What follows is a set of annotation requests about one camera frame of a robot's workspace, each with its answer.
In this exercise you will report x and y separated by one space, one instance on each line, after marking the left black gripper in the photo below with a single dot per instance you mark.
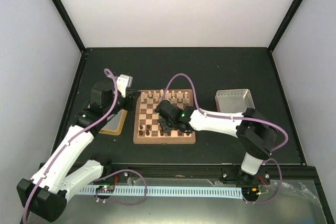
129 105

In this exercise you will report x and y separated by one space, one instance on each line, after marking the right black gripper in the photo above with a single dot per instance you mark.
165 128

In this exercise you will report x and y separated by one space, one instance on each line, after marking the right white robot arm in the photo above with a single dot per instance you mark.
254 134

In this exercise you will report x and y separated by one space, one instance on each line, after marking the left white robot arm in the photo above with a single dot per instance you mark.
48 191

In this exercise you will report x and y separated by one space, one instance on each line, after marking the wooden chess board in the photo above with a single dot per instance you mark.
145 115

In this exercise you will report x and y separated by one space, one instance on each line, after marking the row of white chess pieces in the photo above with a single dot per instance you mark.
183 96

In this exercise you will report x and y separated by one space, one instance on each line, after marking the small circuit board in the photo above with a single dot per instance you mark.
105 189

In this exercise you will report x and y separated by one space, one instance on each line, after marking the gold rimmed metal tray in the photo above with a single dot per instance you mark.
115 125

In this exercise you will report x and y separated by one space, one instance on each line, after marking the pink rimmed metal tray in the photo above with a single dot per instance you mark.
234 100

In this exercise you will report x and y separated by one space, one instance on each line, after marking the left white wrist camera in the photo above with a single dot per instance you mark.
123 82

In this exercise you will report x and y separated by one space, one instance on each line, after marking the light blue cable duct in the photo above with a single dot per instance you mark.
168 191

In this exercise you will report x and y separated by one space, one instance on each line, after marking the black rail base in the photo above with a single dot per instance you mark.
231 174

